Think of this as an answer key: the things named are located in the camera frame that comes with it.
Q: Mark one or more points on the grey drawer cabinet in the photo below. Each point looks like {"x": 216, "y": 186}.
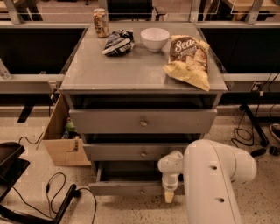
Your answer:
{"x": 135, "y": 80}

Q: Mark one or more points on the white bowl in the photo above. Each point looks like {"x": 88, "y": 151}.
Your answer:
{"x": 154, "y": 39}

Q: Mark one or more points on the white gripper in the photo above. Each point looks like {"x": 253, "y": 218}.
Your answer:
{"x": 170, "y": 184}

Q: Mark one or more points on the cardboard box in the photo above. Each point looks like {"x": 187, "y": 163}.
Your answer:
{"x": 63, "y": 151}

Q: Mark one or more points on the green bottle in box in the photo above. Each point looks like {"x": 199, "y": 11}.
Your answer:
{"x": 69, "y": 126}

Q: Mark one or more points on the grey drawer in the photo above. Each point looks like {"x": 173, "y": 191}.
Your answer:
{"x": 130, "y": 151}
{"x": 143, "y": 121}
{"x": 129, "y": 178}

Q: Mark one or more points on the golden drink can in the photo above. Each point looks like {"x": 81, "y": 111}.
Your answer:
{"x": 101, "y": 23}

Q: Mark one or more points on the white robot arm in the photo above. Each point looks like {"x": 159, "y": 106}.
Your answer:
{"x": 209, "y": 170}

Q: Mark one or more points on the black desk leg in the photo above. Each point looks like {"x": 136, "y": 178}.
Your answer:
{"x": 264, "y": 141}

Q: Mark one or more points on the grey middle drawer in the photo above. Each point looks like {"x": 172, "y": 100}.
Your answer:
{"x": 130, "y": 151}

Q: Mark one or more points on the grey top drawer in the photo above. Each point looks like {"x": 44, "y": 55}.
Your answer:
{"x": 143, "y": 121}

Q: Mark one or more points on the grey bottom drawer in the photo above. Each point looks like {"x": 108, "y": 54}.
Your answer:
{"x": 129, "y": 178}

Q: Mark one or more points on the dark blue snack bag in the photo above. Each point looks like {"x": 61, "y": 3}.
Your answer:
{"x": 119, "y": 42}

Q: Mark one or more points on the yellow chip bag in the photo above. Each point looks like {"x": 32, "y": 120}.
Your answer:
{"x": 188, "y": 61}

